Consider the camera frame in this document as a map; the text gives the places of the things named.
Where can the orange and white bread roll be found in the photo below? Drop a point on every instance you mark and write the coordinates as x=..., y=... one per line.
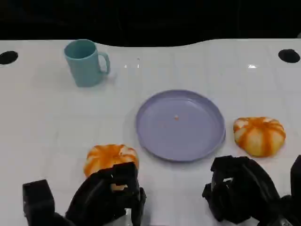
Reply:
x=108, y=155
x=258, y=136

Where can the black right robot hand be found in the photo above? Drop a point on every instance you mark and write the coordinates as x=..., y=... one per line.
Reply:
x=244, y=188

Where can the lilac plate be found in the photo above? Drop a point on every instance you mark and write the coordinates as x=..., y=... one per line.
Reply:
x=181, y=131

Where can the pale green mug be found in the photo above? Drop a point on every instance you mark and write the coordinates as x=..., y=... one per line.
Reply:
x=82, y=68

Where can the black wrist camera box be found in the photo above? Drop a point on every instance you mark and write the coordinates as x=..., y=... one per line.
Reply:
x=37, y=200
x=296, y=179

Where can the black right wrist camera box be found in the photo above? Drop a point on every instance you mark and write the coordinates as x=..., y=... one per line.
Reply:
x=296, y=179

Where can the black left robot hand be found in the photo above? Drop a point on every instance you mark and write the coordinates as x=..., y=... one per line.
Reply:
x=103, y=200

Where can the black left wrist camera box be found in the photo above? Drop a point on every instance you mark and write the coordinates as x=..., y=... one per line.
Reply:
x=37, y=200

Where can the black table grommet hole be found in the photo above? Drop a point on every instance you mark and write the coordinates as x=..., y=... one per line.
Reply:
x=289, y=56
x=8, y=57

